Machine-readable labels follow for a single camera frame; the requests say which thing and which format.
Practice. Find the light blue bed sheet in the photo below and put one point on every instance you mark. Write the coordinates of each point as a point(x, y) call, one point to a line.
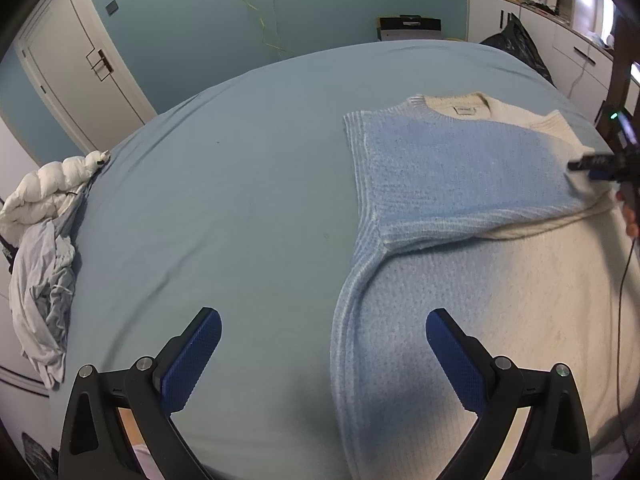
point(242, 198)

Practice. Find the grey wall switch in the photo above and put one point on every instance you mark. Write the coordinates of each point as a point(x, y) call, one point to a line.
point(111, 8)

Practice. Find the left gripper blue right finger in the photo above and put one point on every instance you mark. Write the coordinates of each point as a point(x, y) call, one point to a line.
point(554, 443)

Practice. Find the cream and blue knit sweater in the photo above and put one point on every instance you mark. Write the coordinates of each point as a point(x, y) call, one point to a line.
point(465, 204)

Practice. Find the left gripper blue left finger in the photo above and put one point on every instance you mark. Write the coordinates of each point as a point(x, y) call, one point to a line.
point(94, 442)

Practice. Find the white bedroom door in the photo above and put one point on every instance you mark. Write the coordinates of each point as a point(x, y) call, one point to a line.
point(80, 76)

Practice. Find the grey crumpled garment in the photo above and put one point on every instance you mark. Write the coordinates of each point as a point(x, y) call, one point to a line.
point(41, 291)

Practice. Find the person's right hand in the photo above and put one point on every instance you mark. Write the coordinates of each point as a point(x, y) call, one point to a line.
point(632, 227)

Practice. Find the white drawer cabinet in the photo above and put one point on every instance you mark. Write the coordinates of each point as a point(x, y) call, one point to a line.
point(567, 35)

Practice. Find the black plastic bag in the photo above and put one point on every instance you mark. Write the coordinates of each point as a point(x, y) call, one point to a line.
point(515, 40)

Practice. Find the black and white box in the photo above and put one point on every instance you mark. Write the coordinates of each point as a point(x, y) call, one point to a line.
point(407, 27)

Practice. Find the white puffy duvet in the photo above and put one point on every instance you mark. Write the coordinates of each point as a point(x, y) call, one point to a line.
point(48, 192)

